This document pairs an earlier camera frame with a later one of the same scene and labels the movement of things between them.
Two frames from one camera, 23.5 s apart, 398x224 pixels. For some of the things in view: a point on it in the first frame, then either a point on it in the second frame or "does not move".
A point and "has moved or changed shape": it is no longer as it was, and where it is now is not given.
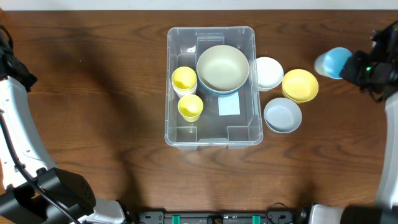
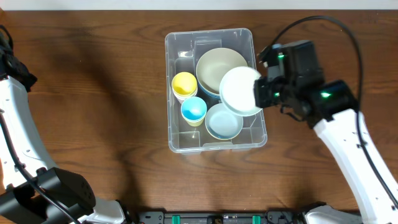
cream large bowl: x=222 y=68 does not move
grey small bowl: x=282 y=115 to x=222 y=124
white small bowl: x=270 y=73 has moved or changed shape
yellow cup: x=184 y=78 has moved or changed shape
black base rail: x=270 y=218 does not move
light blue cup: x=330 y=63 to x=193 y=110
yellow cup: x=190 y=107 to x=194 y=122
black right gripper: x=351 y=68 to x=263 y=93
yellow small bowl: x=299 y=86 has moved or changed shape
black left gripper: x=8 y=66 does not move
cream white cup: x=181 y=93 has moved or changed shape
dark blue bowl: x=224 y=94 to x=208 y=98
